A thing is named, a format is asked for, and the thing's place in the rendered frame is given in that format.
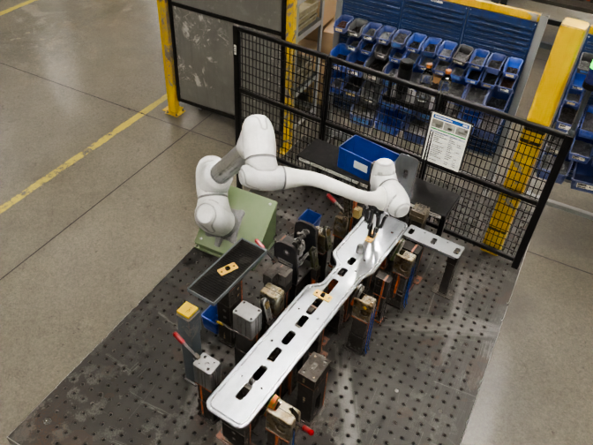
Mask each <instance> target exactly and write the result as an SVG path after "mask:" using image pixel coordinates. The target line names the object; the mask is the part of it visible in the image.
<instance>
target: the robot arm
mask: <svg viewBox="0 0 593 445"><path fill-rule="evenodd" d="M238 172H239V173H238ZM237 173H238V177H239V181H240V183H241V185H243V186H245V187H247V188H250V189H253V190H258V191H278V190H285V189H289V188H294V187H298V186H313V187H318V188H320V189H323V190H325V191H328V192H331V193H334V194H337V195H339V196H342V197H344V198H347V199H349V200H353V201H355V202H359V203H362V204H364V205H363V207H364V222H365V223H367V224H368V225H367V230H368V235H367V236H368V237H369V236H370V235H371V233H372V225H373V222H372V219H373V216H374V214H375V215H376V226H375V227H374V229H373V234H372V238H375V237H376V234H377V233H378V232H379V229H382V228H383V226H384V224H385V222H386V219H387V217H388V216H389V215H391V216H394V217H397V218H399V217H403V216H405V215H406V214H407V213H408V212H409V207H410V201H409V196H408V194H407V193H406V192H405V190H404V188H403V187H402V186H401V185H400V184H399V182H398V180H397V176H396V173H395V167H394V162H393V161H392V160H390V159H387V158H380V159H378V160H377V161H376V162H375V163H374V165H373V167H372V173H371V179H370V184H371V188H370V191H369V192H366V191H362V190H359V189H357V188H355V187H353V186H350V185H347V184H344V183H343V182H340V181H338V180H336V179H333V178H331V177H328V176H325V175H323V174H319V173H317V172H313V171H309V170H299V169H293V168H289V167H285V166H278V164H277V161H276V142H275V135H274V128H273V126H272V124H271V122H270V120H269V119H268V118H267V117H266V116H264V115H251V116H248V117H247V118H246V119H245V120H244V123H243V126H242V131H241V133H240V136H239V138H238V141H237V144H236V146H235V147H234V148H232V149H231V150H230V151H229V152H228V153H227V154H226V155H225V156H224V157H222V158H220V157H218V156H215V155H209V156H205V157H203V158H202V159H201V160H200V161H199V163H198V166H197V169H196V189H197V195H198V204H197V206H196V209H195V213H194V216H195V221H196V223H197V225H198V226H199V227H200V228H201V229H202V230H203V231H205V232H206V236H208V237H215V242H214V246H218V247H220V245H221V242H222V240H223V239H224V240H228V241H229V242H230V243H232V244H235V243H236V237H237V233H238V231H239V228H240V224H241V221H242V219H243V217H244V214H245V212H244V211H243V210H236V209H233V208H230V206H229V199H228V190H229V187H230V185H231V183H232V180H233V176H235V175H236V174H237ZM369 209H370V210H371V213H370V217H369ZM383 213H384V217H383V219H382V222H381V223H380V217H381V214H383Z"/></svg>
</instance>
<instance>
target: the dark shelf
mask: <svg viewBox="0 0 593 445"><path fill-rule="evenodd" d="M338 156H339V147H337V146H335V145H333V144H330V143H328V142H325V141H324V140H319V139H315V140H314V141H313V142H312V143H311V144H309V145H308V146H307V147H306V148H305V149H303V150H302V151H301V152H300V153H299V154H298V155H296V159H297V160H299V161H301V162H305V163H307V164H310V165H311V166H314V167H316V168H319V169H321V170H324V171H326V172H329V173H331V174H334V175H336V176H337V177H341V178H343V179H346V180H348V181H350V182H352V183H354V184H357V183H358V182H360V186H362V187H364V188H367V186H368V185H367V182H368V181H366V180H364V179H362V178H360V177H358V176H356V175H354V174H352V173H350V172H348V171H346V170H343V169H341V168H339V167H338V166H337V163H338ZM460 197H461V195H460V194H458V193H455V192H451V191H449V190H447V189H445V188H442V187H440V186H437V185H434V184H431V183H429V182H426V181H424V180H422V179H420V178H417V177H416V178H415V183H414V186H413V190H412V194H411V198H410V206H411V207H414V206H415V204H416V203H417V202H418V203H420V204H423V205H425V206H427V207H429V208H430V213H429V215H432V216H435V217H437V218H439V219H441V220H443V221H444V220H445V219H446V218H447V216H448V215H449V213H450V212H451V211H452V209H453V208H454V206H455V204H456V203H457V202H458V200H459V199H460Z"/></svg>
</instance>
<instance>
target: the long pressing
mask: <svg viewBox="0 0 593 445"><path fill-rule="evenodd" d="M367 225H368V224H367V222H364V216H363V217H362V219H361V220H360V221H359V222H358V223H357V224H356V226H355V227H354V228H353V229H352V230H351V231H350V232H349V234H348V235H347V236H346V237H345V238H344V239H343V240H342V241H341V243H340V244H338V245H337V247H336V248H335V249H334V250H333V258H334V263H335V268H334V269H333V270H332V271H331V273H330V274H329V275H328V276H327V277H326V279H325V280H324V281H323V282H321V283H314V284H308V285H306V286H305V287H304V288H303V289H302V290H301V291H300V292H299V293H298V295H297V296H296V297H295V298H294V299H293V300H292V302H291V303H290V304H289V305H288V306H287V308H286V309H285V310H284V311H283V312H282V313H281V315H280V316H279V317H278V318H277V319H276V320H275V321H274V323H273V324H272V325H271V326H270V327H269V328H268V330H267V331H266V332H265V333H264V334H263V335H262V337H261V338H260V339H259V340H258V341H257V342H256V343H255V344H254V345H253V346H252V347H251V349H250V350H249V351H248V352H247V353H246V354H245V355H244V357H243V358H242V359H241V360H240V361H239V362H238V364H237V365H236V366H235V367H234V368H233V369H232V371H231V372H230V373H229V374H228V375H227V377H226V378H225V379H224V380H223V381H222V382H221V384H220V385H219V386H218V387H217V388H216V389H215V390H214V392H213V393H212V394H211V395H210V396H209V397H208V399H207V400H206V407H207V409H208V410H209V411H210V412H212V413H213V414H214V415H215V416H217V417H218V418H220V419H222V420H223V421H225V422H226V423H228V424H229V425H231V426H233V427H234V428H236V429H245V428H246V427H248V426H249V425H250V423H251V422H252V421H253V420H254V419H255V418H256V416H257V415H258V414H259V412H260V411H261V410H262V408H263V407H264V406H265V405H266V403H267V402H268V400H269V399H270V398H271V397H272V395H273V394H274V392H275V391H276V390H277V389H278V388H279V387H280V386H281V384H282V383H283V382H284V380H285V379H286V378H287V376H288V375H289V374H290V372H291V371H292V370H293V368H294V367H295V366H296V365H297V363H298V362H299V360H300V359H301V358H302V357H303V355H304V354H305V353H306V352H307V351H308V350H309V348H310V347H311V346H312V344H313V343H314V342H315V340H316V339H317V338H318V336H319V335H320V334H321V332H322V331H323V330H324V328H325V327H326V326H327V324H328V323H329V322H330V320H331V319H333V317H334V316H335V315H336V313H337V312H338V311H339V310H340V308H341V307H342V305H343V304H344V303H345V302H346V300H347V299H348V298H349V296H350V295H351V294H352V292H353V291H354V290H355V288H356V287H357V286H358V284H360V283H361V281H362V280H363V279H365V278H366V277H368V276H370V275H373V274H374V273H375V272H376V270H377V269H378V268H379V266H380V265H381V264H382V262H383V261H384V260H385V258H386V257H387V255H388V254H389V253H390V252H391V251H392V250H393V249H394V247H395V246H396V244H397V243H398V242H399V240H400V239H401V238H402V236H403V234H404V232H405V231H406V230H407V228H408V224H406V223H405V222H403V221H400V220H398V219H396V218H393V217H392V216H390V215H389V216H388V217H387V219H386V222H385V224H384V226H383V228H382V229H379V232H378V233H379V234H378V236H377V237H375V239H374V240H373V241H372V242H371V243H369V242H367V241H365V238H366V237H367V235H368V230H367ZM391 232H393V233H391ZM358 244H362V245H363V247H364V249H363V253H361V254H358V253H356V250H357V245H358ZM350 258H353V259H356V261H355V263H354V264H353V265H349V264H347V262H348V260H349V259H350ZM364 260H365V261H364ZM342 268H345V269H347V270H348V271H347V273H346V274H345V275H344V276H339V275H337V274H338V273H339V271H340V270H341V269H342ZM355 270H356V272H355ZM333 279H335V280H336V281H338V283H337V284H336V285H335V286H334V288H333V289H332V290H331V292H330V293H329V294H328V295H330V296H332V297H333V298H332V299H331V301H330V302H326V301H325V300H323V299H322V300H323V302H322V303H321V304H320V305H319V307H318V308H317V309H316V310H315V312H314V313H313V314H308V313H306V311H307V310H308V309H309V307H310V306H311V305H312V304H313V302H314V301H315V300H316V299H317V298H318V297H316V296H314V295H313V292H314V291H315V290H316V289H318V290H321V291H323V290H324V289H325V288H326V287H327V286H328V284H330V283H331V281H332V280H333ZM298 308H300V309H298ZM303 315H305V316H307V317H308V318H309V319H308V320H307V322H306V323H305V324H304V325H303V326H302V327H301V328H298V327H296V326H295V325H296V323H297V322H298V321H299V320H300V318H301V317H302V316H303ZM317 318H319V319H318V320H317ZM289 331H292V332H294V333H295V336H294V337H293V338H292V339H291V341H290V342H289V343H288V344H284V343H282V342H281V341H282V339H283V338H284V337H285V336H286V335H287V334H288V332H289ZM271 340H273V341H272V342H271ZM275 348H279V349H280V350H281V353H280V354H279V356H278V357H277V358H276V359H275V361H274V362H270V361H268V360H267V358H268V357H269V355H270V354H271V353H272V352H273V351H274V349H275ZM261 366H265V367H266V368H267V370H266V371H265V372H264V373H263V375H262V376H261V377H260V378H259V380H258V381H255V382H254V383H253V385H251V384H249V383H248V382H249V379H250V378H251V377H252V376H253V375H254V374H255V373H256V371H257V370H258V369H259V368H260V367H261ZM241 375H243V377H241ZM245 384H248V385H249V386H251V390H250V391H249V392H248V393H247V395H246V396H245V397H244V399H243V400H238V399H237V398H236V395H237V394H238V392H239V391H240V390H241V389H242V388H243V386H244V385H245ZM261 388H263V389H261Z"/></svg>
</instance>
